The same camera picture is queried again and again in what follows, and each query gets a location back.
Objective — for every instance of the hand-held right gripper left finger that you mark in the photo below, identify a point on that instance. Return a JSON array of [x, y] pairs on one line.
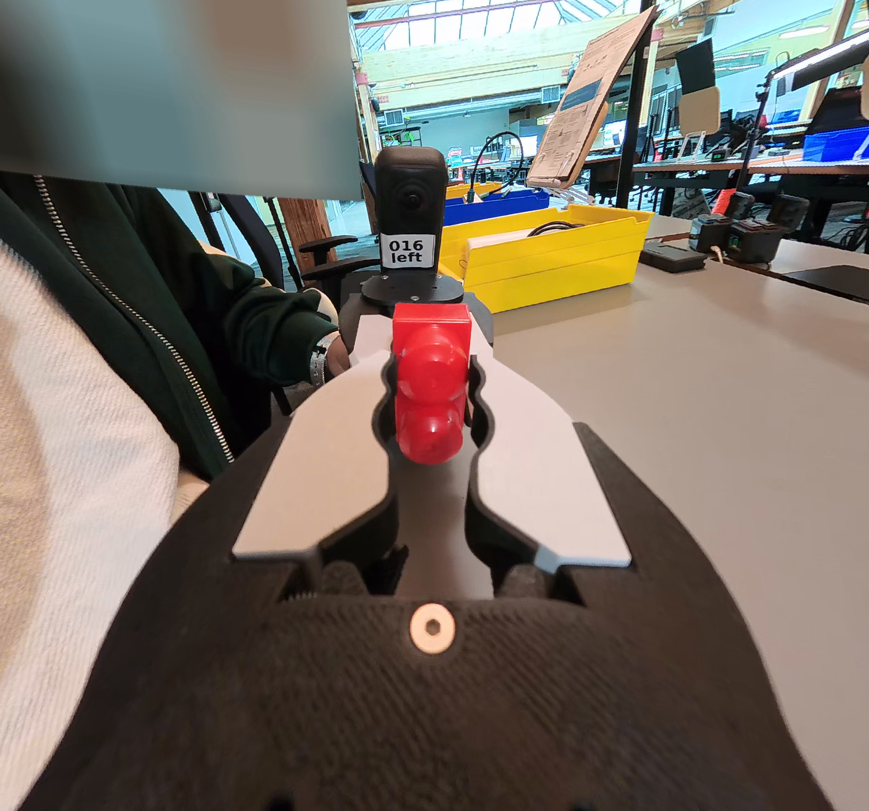
[[319, 478]]

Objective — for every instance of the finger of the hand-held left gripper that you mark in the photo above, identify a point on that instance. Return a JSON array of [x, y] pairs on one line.
[[480, 344], [370, 339]]

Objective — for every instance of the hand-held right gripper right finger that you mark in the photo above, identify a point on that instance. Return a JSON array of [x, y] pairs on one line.
[[543, 485]]

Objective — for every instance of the red toy brick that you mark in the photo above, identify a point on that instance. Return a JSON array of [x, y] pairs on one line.
[[431, 363]]

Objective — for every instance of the yellow plastic bin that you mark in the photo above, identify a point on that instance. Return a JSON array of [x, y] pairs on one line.
[[563, 268]]

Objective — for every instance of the person's left forearm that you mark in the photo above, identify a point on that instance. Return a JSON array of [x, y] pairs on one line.
[[271, 336]]

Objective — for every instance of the grey desk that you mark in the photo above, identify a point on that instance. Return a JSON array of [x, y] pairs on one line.
[[713, 417]]

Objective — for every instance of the person's left hand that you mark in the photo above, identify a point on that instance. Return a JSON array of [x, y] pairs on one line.
[[337, 363]]

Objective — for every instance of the silver wristwatch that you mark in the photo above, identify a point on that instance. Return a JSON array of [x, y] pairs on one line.
[[318, 363]]

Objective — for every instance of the small yellow bin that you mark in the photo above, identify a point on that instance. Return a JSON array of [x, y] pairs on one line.
[[478, 190]]

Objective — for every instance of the blue plastic bin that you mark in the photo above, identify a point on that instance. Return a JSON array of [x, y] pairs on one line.
[[502, 207]]

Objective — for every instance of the black office chair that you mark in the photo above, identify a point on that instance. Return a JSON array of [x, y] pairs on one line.
[[251, 227]]

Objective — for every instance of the black flat box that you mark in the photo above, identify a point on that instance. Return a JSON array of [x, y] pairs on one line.
[[672, 258]]

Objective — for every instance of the cardboard sheet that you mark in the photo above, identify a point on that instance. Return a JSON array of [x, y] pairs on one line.
[[590, 98]]

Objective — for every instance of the dark green zip jacket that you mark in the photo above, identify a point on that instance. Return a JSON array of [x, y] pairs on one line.
[[136, 281]]

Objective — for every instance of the black charging case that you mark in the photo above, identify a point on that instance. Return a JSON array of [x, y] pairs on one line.
[[753, 241], [706, 234]]

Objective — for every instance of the cream white shirt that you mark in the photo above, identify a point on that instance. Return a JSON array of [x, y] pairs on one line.
[[68, 553]]

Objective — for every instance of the black pole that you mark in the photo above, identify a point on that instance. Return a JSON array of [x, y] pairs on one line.
[[638, 78]]

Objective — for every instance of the small stand with tan board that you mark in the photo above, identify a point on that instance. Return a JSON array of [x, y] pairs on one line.
[[699, 105]]

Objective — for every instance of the black flat pad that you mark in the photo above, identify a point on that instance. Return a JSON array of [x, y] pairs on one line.
[[828, 281]]

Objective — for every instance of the small blue bin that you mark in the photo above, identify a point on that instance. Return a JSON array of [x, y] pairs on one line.
[[835, 144]]

